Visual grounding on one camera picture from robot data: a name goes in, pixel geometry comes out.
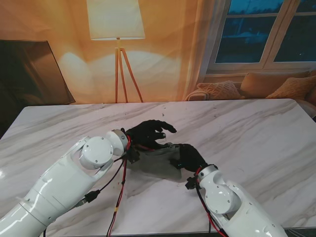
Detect sheer cream curtain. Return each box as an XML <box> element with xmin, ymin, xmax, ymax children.
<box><xmin>181</xmin><ymin>0</ymin><xmax>232</xmax><ymax>101</ymax></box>

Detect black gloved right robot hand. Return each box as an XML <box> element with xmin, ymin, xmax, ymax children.
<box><xmin>170</xmin><ymin>144</ymin><xmax>208</xmax><ymax>173</ymax></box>

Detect beige sofa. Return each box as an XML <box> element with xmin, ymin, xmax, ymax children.
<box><xmin>232</xmin><ymin>69</ymin><xmax>316</xmax><ymax>119</ymax></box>

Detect floor lamp with tripod legs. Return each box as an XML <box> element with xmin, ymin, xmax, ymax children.
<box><xmin>86</xmin><ymin>0</ymin><xmax>146</xmax><ymax>103</ymax></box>

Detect white framed window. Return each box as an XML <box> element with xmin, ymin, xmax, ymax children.
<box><xmin>206</xmin><ymin>0</ymin><xmax>316</xmax><ymax>75</ymax></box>

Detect cream knitted cushion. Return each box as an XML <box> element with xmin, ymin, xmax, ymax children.
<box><xmin>197</xmin><ymin>80</ymin><xmax>245</xmax><ymax>101</ymax></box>

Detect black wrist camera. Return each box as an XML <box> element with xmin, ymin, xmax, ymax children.
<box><xmin>125</xmin><ymin>147</ymin><xmax>141</xmax><ymax>164</ymax></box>
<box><xmin>185</xmin><ymin>176</ymin><xmax>199</xmax><ymax>191</ymax></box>

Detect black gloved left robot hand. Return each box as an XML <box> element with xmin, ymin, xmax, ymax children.
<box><xmin>125</xmin><ymin>119</ymin><xmax>178</xmax><ymax>152</ymax></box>

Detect red black arm cable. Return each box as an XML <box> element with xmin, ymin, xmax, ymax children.
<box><xmin>196</xmin><ymin>167</ymin><xmax>227</xmax><ymax>237</ymax></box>
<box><xmin>43</xmin><ymin>134</ymin><xmax>158</xmax><ymax>237</ymax></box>

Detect orange knitted cushion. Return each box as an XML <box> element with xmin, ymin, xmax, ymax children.
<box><xmin>266</xmin><ymin>76</ymin><xmax>316</xmax><ymax>100</ymax></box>

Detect beige throw blanket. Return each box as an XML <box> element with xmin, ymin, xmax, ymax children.
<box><xmin>185</xmin><ymin>88</ymin><xmax>210</xmax><ymax>101</ymax></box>

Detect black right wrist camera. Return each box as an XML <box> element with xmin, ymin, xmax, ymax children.
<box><xmin>185</xmin><ymin>176</ymin><xmax>199</xmax><ymax>191</ymax></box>

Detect grey felt zip pouch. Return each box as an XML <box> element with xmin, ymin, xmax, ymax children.
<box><xmin>127</xmin><ymin>142</ymin><xmax>183</xmax><ymax>181</ymax></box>

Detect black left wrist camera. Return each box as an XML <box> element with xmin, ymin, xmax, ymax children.
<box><xmin>125</xmin><ymin>147</ymin><xmax>141</xmax><ymax>164</ymax></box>

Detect red black right arm cable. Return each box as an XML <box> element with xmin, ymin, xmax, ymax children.
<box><xmin>196</xmin><ymin>167</ymin><xmax>227</xmax><ymax>237</ymax></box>

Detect dark flat screen panel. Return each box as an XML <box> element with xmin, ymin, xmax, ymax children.
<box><xmin>0</xmin><ymin>39</ymin><xmax>76</xmax><ymax>106</ymax></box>

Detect red black left arm cable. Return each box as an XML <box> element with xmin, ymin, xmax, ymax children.
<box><xmin>43</xmin><ymin>134</ymin><xmax>158</xmax><ymax>237</ymax></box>

